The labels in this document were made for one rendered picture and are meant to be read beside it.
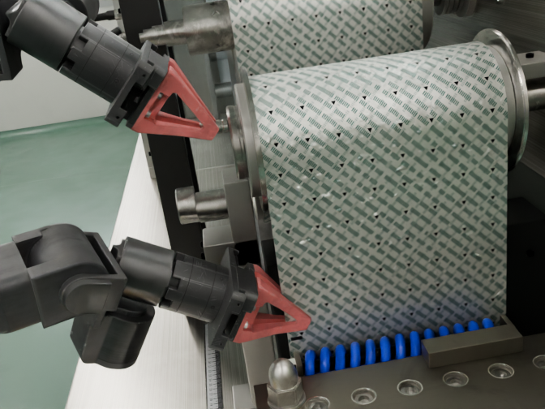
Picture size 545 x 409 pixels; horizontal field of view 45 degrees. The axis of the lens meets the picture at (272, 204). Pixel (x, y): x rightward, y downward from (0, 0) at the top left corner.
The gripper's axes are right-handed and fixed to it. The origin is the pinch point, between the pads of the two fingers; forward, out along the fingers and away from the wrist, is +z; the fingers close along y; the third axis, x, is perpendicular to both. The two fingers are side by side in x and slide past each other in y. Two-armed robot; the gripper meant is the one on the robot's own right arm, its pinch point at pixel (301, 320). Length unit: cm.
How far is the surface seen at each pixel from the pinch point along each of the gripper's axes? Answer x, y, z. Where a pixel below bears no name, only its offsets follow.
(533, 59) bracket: 32.5, -4.9, 12.1
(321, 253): 7.8, 0.3, -1.2
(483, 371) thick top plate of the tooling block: 4.6, 8.1, 15.8
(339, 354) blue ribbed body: -0.9, 3.0, 4.1
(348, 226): 11.3, 0.2, 0.1
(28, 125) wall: -177, -556, -109
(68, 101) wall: -143, -556, -81
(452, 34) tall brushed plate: 32, -37, 16
